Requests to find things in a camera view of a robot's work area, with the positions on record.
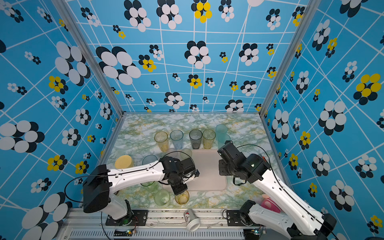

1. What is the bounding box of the short amber glass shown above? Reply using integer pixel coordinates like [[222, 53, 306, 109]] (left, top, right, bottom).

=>
[[175, 191, 190, 205]]

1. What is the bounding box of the pale green textured glass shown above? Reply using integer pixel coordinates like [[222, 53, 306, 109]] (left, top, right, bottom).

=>
[[154, 189, 170, 207]]

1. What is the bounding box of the clear textured glass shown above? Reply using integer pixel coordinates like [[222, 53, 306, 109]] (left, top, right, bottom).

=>
[[165, 148, 179, 158]]

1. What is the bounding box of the light green textured glass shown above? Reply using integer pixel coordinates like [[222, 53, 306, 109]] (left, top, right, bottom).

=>
[[180, 149, 193, 160]]

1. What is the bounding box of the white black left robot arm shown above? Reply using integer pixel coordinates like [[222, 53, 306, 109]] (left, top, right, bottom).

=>
[[83, 156, 200, 222]]

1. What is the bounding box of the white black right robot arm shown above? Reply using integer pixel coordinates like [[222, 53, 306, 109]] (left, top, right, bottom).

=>
[[218, 141, 337, 240]]

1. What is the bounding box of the pink rectangular tray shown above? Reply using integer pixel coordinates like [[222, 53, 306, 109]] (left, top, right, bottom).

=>
[[163, 149, 228, 192]]

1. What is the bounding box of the green clear glass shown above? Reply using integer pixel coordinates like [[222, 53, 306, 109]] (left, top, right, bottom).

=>
[[141, 181, 160, 193]]

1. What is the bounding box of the teal textured glass front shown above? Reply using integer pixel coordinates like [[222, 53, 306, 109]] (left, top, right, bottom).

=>
[[217, 134, 231, 149]]

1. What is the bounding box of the light blue short glass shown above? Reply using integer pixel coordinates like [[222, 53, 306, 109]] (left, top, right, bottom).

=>
[[142, 155, 158, 165]]

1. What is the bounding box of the tall blue glass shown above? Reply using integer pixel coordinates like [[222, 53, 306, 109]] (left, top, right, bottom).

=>
[[170, 130, 184, 150]]

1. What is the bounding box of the tall olive yellow glass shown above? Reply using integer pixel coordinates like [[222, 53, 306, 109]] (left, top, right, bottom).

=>
[[203, 129, 216, 149]]

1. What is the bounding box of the tall grey glass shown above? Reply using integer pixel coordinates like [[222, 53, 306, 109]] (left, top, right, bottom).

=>
[[189, 129, 203, 150]]

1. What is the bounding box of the yellow round sponge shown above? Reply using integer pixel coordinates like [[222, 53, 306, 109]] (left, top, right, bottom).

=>
[[115, 155, 134, 169]]

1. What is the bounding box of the pink plush doll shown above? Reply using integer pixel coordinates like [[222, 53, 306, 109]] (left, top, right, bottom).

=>
[[261, 194, 282, 213]]

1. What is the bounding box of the green circuit board right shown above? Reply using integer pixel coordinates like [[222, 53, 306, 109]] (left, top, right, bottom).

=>
[[244, 229, 262, 240]]

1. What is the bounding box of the green circuit board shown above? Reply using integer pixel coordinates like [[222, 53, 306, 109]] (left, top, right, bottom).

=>
[[114, 230, 133, 237], [244, 229, 262, 240]]

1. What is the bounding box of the green circuit board left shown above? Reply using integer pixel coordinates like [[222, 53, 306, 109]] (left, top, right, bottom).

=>
[[114, 230, 133, 237]]

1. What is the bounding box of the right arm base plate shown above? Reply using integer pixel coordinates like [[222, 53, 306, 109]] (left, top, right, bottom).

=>
[[222, 210, 261, 228]]

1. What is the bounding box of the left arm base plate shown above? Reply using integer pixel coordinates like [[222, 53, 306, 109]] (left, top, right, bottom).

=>
[[105, 210, 149, 227]]

